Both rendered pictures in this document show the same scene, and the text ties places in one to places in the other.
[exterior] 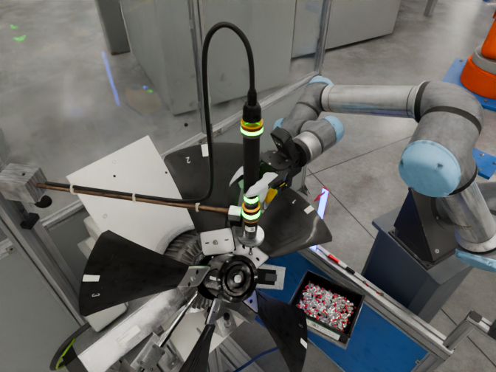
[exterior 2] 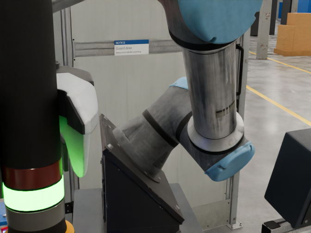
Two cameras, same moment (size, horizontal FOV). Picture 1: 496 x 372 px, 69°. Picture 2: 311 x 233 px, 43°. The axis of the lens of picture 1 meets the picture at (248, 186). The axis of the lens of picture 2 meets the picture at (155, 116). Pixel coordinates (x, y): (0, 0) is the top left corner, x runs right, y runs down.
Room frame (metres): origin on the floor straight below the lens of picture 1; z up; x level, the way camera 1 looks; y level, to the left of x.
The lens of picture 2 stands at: (0.45, 0.17, 1.52)
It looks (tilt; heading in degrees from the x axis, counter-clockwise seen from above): 16 degrees down; 290
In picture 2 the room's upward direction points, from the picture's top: 1 degrees clockwise
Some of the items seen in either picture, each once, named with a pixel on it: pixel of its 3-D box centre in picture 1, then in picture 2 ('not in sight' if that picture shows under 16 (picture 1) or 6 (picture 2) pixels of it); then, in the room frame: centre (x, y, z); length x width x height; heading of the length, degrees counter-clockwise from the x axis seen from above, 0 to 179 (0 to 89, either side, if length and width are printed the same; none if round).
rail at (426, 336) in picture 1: (334, 268); not in sight; (0.77, -0.33, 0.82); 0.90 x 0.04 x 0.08; 45
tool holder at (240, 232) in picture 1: (246, 224); not in sight; (0.59, 0.00, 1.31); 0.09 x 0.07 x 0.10; 80
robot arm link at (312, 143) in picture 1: (302, 148); not in sight; (0.72, -0.14, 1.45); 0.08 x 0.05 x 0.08; 45
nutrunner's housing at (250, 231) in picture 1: (251, 181); not in sight; (0.58, -0.01, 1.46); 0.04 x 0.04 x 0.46
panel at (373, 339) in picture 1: (320, 312); not in sight; (0.77, -0.33, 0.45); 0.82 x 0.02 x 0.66; 45
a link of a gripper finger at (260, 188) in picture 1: (261, 192); (74, 132); (0.57, -0.03, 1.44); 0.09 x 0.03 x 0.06; 145
